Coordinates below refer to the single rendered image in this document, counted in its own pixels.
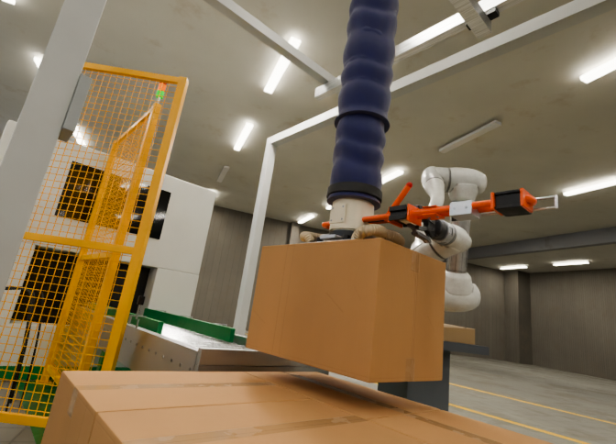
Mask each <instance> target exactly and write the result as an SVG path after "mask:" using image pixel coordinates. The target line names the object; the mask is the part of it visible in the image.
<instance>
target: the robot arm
mask: <svg viewBox="0 0 616 444"><path fill-rule="evenodd" d="M422 185H423V188H424V190H425V191H426V192H427V193H428V195H429V196H430V197H431V201H430V204H429V205H438V206H443V204H444V201H445V193H448V195H449V199H450V201H452V202H451V203H453V202H459V201H466V200H473V201H475V200H476V197H477V195H478V194H482V193H483V192H484V191H485V189H486V187H487V177H486V175H485V174H483V173H482V172H479V171H477V170H473V169H469V168H457V167H454V168H442V167H435V166H431V167H427V168H426V169H425V170H424V171H423V175H422ZM400 221H401V222H402V223H404V224H406V225H407V228H410V229H411V230H412V235H413V236H415V242H414V243H413V244H412V245H411V248H410V250H414V251H417V252H419V253H422V254H423V255H426V256H428V257H431V258H433V259H436V260H439V261H443V260H445V259H446V258H447V262H446V270H445V311H449V312H466V311H470V310H473V309H475V308H476V307H478V306H479V303H480V291H479V289H478V287H477V286H476V285H475V284H473V283H472V280H471V277H470V275H469V274H468V273H467V263H468V249H469V248H470V246H471V243H472V241H471V237H470V236H469V231H470V220H465V221H452V217H450V223H447V222H445V221H444V220H438V219H436V220H431V219H429V218H427V219H422V225H421V226H420V227H419V226H417V225H415V224H414V223H412V222H409V221H407V220H406V219H401V220H400Z"/></svg>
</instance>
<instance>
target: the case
mask: <svg viewBox="0 0 616 444"><path fill-rule="evenodd" d="M445 285H446V264H445V263H444V262H442V261H439V260H436V259H433V258H431V257H428V256H426V255H423V254H422V253H419V252H417V251H414V250H410V249H407V248H405V247H403V246H401V245H398V244H396V243H393V242H391V241H388V240H386V239H382V238H375V239H351V240H339V241H326V242H313V243H301V244H288V245H275V246H263V247H262V252H261V257H260V263H259V268H258V279H257V284H256V290H255V295H254V300H253V306H252V311H251V317H250V322H249V328H248V333H247V344H246V348H249V349H252V350H257V351H261V352H264V353H268V354H270V355H274V356H277V357H281V358H283V359H286V360H290V361H296V362H299V363H302V364H305V365H309V366H312V367H315V368H318V369H322V370H325V371H328V372H333V373H337V374H340V375H344V376H346V377H350V378H353V379H357V380H360V381H363V382H366V383H398V382H427V381H442V376H443V346H444V315H445Z"/></svg>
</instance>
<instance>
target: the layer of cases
mask: <svg viewBox="0 0 616 444"><path fill-rule="evenodd" d="M40 444H553V443H550V442H547V441H544V440H540V439H538V438H532V437H529V436H526V435H523V434H520V433H517V432H514V431H510V430H508V429H505V428H501V427H496V426H493V425H490V424H487V423H484V422H480V421H477V420H475V419H471V418H468V417H465V416H460V415H457V414H454V413H450V412H447V411H445V410H440V409H438V408H435V407H432V406H429V405H424V404H420V403H417V402H414V401H411V400H408V399H405V398H402V397H399V396H396V395H393V394H387V393H384V392H381V391H378V390H375V389H372V388H368V387H366V386H363V385H359V384H356V383H352V382H348V381H345V380H342V379H338V378H336V377H333V376H329V375H326V374H323V373H320V372H140V371H62V372H61V375H60V380H59V384H58V387H57V390H56V393H55V396H54V400H53V403H52V406H51V409H50V412H49V418H48V421H47V425H46V427H45V431H44V434H43V437H42V440H41V443H40Z"/></svg>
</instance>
